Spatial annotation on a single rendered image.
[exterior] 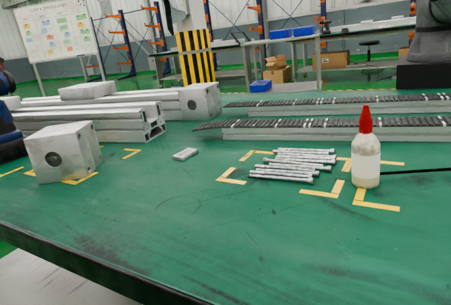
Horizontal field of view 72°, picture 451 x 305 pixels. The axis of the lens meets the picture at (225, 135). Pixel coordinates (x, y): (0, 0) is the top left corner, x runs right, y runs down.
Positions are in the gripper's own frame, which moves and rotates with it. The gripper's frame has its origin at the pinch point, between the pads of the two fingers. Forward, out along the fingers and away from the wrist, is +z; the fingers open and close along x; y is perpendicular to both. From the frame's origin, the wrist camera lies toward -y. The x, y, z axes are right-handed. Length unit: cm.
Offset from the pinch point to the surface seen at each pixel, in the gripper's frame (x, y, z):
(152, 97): 17.9, -7.8, 13.9
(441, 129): -36, 35, 39
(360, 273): -53, 2, 48
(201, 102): 8.5, 4.4, 19.7
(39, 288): 54, -60, 69
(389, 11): 468, 576, -165
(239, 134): -11.3, 6.8, 31.3
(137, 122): 0.3, -14.3, 22.7
